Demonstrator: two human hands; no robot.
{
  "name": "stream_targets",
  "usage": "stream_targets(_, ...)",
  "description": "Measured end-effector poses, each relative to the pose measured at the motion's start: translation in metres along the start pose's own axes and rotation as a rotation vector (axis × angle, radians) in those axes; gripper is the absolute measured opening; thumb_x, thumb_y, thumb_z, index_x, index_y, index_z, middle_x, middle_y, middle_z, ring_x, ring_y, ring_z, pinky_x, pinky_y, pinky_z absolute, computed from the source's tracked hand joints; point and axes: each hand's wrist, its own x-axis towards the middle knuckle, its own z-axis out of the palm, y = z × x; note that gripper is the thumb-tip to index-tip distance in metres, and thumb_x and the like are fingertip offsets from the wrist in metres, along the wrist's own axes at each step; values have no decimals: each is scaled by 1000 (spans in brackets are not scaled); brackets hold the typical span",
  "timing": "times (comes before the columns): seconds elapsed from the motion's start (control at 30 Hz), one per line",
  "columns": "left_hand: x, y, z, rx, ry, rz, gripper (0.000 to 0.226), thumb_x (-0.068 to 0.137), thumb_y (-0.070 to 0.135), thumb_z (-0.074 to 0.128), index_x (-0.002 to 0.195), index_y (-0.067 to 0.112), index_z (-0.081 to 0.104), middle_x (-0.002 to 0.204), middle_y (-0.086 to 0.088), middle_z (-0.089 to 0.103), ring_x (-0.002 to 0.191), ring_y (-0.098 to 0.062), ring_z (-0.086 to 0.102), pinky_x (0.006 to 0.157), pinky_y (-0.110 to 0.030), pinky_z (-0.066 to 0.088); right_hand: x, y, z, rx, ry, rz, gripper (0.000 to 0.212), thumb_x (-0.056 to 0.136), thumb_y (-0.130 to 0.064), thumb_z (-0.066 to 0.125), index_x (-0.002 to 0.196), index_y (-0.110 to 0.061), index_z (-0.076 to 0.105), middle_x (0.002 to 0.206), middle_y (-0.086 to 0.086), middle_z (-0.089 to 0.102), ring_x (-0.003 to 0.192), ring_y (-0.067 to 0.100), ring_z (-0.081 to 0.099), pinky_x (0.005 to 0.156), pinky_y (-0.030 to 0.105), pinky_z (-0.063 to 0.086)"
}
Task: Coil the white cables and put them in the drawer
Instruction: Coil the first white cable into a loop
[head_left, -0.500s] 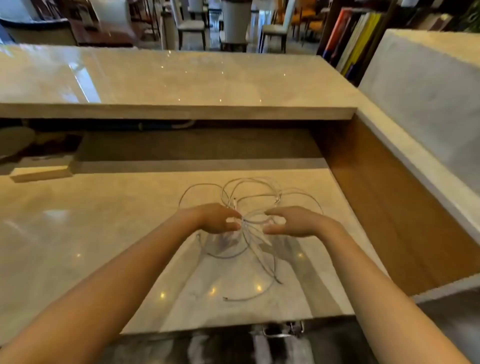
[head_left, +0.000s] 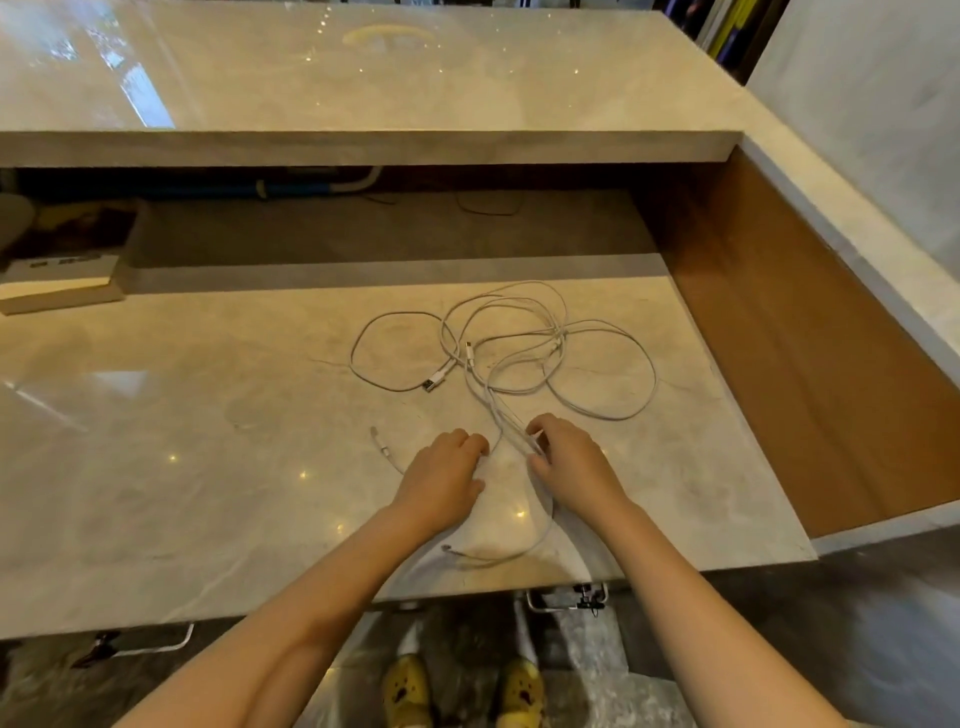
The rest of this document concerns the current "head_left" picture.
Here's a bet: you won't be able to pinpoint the person's right hand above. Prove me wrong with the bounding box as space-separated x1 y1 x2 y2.
525 412 636 528

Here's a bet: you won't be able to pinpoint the person's left hand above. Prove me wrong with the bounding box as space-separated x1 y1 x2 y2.
390 429 491 537

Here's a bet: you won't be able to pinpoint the long white charging cable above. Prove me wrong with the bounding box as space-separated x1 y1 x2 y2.
348 281 657 460

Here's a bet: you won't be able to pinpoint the person's left forearm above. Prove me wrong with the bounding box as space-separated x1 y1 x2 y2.
112 504 455 728

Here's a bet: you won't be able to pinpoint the person's right forearm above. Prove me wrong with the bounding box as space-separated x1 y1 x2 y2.
577 501 852 728

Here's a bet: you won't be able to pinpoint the white right sock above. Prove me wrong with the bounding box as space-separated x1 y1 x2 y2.
513 592 538 666

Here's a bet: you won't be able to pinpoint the white sock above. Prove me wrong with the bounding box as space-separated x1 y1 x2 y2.
513 592 538 666
396 606 423 661

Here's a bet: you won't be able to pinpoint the white left sock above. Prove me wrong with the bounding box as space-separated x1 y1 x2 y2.
396 606 423 661

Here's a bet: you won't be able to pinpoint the yellow right clog shoe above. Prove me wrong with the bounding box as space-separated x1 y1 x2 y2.
496 657 547 728

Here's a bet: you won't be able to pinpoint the yellow clog shoe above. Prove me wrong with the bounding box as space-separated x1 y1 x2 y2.
382 654 436 728
496 657 547 728

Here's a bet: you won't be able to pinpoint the yellow left clog shoe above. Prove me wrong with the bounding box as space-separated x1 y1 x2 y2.
382 654 436 728

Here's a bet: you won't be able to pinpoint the white pipe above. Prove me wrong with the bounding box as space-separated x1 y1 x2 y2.
330 166 384 195

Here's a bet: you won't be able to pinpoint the white power strip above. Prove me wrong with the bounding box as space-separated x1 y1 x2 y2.
0 255 121 285

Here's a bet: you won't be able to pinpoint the colourful items on shelf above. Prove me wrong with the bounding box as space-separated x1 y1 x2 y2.
656 0 789 80

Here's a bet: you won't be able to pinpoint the short white charging cable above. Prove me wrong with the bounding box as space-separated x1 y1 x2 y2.
369 426 557 566

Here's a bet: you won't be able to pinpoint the metal bracket with black clamp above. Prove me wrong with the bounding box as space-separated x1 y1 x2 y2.
525 583 610 618

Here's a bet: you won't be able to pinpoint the thin black cable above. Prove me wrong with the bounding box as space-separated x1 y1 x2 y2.
366 189 526 219

